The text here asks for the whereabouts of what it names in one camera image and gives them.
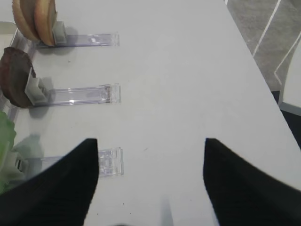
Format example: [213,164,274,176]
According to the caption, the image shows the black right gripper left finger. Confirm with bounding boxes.
[0,138,98,226]

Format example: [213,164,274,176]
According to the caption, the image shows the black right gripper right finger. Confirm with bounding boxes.
[203,138,301,226]

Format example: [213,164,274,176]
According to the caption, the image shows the clear lettuce holder track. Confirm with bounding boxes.
[13,147,124,179]

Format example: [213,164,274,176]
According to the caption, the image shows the upright green lettuce leaf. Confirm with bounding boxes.
[0,111,16,194]

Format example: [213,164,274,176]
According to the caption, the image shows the upright brown meat patty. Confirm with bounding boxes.
[0,47,33,108]

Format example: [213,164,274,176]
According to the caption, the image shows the clear patty holder track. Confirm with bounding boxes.
[24,78,121,107]

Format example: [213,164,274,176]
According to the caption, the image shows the clear bun holder track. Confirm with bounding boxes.
[35,21,119,48]

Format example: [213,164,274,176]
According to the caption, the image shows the sesame bun half near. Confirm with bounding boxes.
[34,0,57,46]

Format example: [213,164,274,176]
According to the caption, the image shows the sesame bun half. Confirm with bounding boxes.
[12,0,40,41]
[34,0,57,46]

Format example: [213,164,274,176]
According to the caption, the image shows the sesame bun half far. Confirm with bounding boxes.
[12,0,40,41]

